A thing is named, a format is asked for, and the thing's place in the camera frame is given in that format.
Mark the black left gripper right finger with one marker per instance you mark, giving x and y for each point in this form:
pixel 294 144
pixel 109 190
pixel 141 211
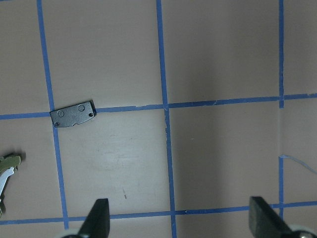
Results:
pixel 264 221

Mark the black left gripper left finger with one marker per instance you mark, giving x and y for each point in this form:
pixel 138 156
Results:
pixel 97 223

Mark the olive green brake shoe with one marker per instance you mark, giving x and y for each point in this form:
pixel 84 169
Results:
pixel 8 166

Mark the black brake pad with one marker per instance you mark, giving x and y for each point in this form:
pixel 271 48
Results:
pixel 73 115

